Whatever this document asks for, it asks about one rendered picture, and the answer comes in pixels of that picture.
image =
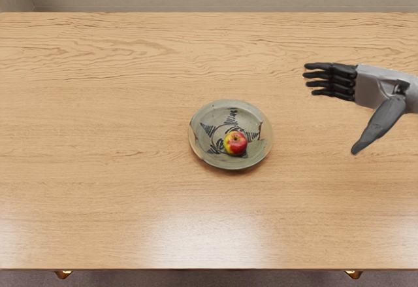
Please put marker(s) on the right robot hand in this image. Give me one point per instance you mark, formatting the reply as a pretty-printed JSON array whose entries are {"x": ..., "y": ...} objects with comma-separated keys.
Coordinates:
[{"x": 372, "y": 86}]

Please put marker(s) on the grey patterned ceramic plate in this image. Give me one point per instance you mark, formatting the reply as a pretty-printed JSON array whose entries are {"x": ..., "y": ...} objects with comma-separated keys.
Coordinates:
[{"x": 214, "y": 154}]

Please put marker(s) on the red and yellow apple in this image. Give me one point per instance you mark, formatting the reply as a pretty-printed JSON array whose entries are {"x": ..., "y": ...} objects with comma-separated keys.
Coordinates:
[{"x": 235, "y": 143}]

